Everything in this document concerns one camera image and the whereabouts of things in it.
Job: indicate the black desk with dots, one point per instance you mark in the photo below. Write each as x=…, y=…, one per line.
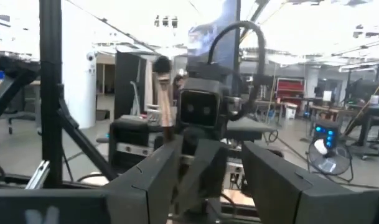
x=376, y=112

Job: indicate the device with blue lights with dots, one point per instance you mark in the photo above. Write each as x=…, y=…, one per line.
x=324, y=133

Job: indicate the black aluminium rig frame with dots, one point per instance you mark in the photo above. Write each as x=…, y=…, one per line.
x=50, y=93

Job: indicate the grey table top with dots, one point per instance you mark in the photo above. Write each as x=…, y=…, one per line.
x=248, y=127

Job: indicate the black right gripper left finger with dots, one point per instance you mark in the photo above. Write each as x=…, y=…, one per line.
x=145, y=193

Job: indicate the red shelf unit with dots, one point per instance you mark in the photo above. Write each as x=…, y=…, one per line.
x=290, y=85

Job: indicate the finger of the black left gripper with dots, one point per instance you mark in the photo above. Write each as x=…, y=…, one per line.
x=204, y=174

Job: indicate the black tall cabinet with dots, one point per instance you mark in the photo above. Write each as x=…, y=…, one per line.
x=127, y=84

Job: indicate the large black powder brush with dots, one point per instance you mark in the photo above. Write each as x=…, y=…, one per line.
x=162, y=64

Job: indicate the silver aluminium bar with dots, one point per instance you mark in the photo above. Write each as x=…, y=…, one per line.
x=38, y=175

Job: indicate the blue wall banner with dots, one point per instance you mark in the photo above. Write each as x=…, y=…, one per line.
x=226, y=31

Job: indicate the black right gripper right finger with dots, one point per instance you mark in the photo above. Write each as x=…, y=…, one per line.
x=270, y=186

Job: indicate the white bin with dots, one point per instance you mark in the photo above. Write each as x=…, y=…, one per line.
x=290, y=112

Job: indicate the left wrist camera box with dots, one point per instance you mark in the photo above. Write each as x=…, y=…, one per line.
x=198, y=109

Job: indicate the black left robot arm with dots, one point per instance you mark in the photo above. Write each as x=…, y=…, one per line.
x=208, y=70

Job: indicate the round floor fan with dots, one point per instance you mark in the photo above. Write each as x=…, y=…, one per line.
x=330, y=165

